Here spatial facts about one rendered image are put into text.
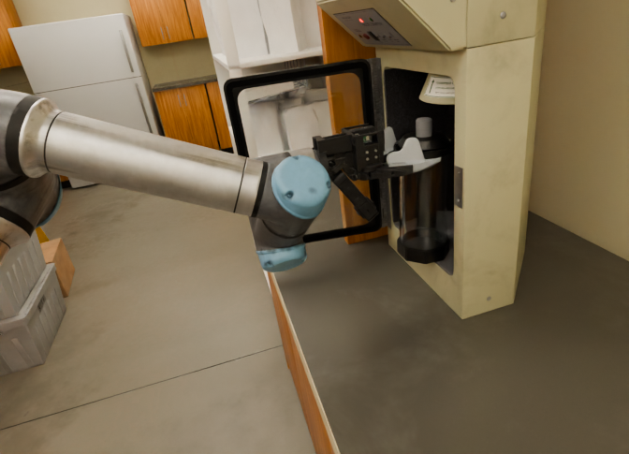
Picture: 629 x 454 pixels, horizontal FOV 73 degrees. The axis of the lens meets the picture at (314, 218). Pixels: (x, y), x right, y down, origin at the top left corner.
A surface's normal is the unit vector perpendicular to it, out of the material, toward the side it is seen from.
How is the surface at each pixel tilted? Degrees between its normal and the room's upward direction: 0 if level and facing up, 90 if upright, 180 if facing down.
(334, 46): 90
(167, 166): 69
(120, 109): 90
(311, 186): 46
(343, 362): 0
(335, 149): 90
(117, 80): 90
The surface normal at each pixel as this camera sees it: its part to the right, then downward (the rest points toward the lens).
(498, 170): 0.27, 0.38
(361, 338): -0.14, -0.89
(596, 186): -0.95, 0.23
